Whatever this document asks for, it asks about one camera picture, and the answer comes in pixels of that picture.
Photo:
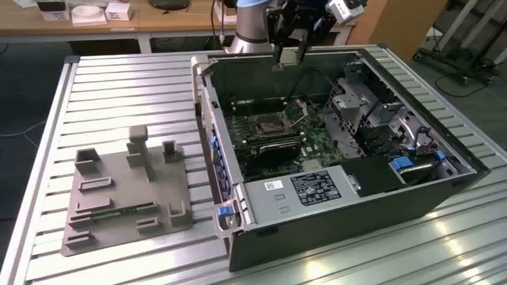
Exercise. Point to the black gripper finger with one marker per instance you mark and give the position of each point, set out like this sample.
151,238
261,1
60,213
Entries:
279,55
303,50

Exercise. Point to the small CPU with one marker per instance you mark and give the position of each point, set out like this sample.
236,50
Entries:
288,58

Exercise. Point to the CPU socket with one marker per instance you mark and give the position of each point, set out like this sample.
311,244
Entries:
271,127

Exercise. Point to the small white carton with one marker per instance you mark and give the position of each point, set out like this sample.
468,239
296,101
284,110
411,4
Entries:
228,17

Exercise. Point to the black RAM slots bank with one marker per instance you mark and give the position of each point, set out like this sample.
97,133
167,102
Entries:
269,140
245,108

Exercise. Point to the metal drive cage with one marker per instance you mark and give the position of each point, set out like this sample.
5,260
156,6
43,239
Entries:
348,104

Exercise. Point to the wooden cabinet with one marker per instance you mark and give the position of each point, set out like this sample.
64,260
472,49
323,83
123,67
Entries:
396,26

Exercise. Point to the wooden desk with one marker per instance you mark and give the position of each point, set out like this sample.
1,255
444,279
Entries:
177,20
59,28

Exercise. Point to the black round object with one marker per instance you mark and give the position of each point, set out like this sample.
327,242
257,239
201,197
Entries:
168,3

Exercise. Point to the green motherboard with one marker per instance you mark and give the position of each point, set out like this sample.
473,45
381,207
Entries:
316,142

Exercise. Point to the black graphics card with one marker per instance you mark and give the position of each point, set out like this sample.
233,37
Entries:
276,153

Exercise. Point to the silver chipset heatsink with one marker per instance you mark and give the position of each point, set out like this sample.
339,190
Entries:
313,164

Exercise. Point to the white printed box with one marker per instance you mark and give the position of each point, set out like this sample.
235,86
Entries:
117,12

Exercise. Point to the wheeled equipment stand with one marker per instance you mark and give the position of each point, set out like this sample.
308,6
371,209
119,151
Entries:
475,63

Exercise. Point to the black plastic shroud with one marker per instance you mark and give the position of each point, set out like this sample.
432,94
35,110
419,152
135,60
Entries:
372,175

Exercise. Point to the blue disk carrier latch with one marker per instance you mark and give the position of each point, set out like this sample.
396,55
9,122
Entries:
400,164

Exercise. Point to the small blue clip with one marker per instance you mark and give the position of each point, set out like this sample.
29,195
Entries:
437,155

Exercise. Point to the grey power supply unit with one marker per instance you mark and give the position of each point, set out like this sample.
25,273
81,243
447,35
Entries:
276,202

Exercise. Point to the white round holder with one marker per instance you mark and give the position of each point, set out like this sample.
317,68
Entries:
88,16

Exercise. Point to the grey parts rack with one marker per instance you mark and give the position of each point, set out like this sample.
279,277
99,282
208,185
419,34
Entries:
131,184

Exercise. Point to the white box with black top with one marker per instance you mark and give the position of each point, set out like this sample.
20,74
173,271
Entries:
52,12

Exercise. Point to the open black PC case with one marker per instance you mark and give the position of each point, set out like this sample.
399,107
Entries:
356,225

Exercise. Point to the green RAM stick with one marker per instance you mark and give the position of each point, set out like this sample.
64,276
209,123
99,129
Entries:
119,213

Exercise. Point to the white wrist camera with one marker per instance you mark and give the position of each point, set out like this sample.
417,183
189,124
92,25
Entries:
344,10

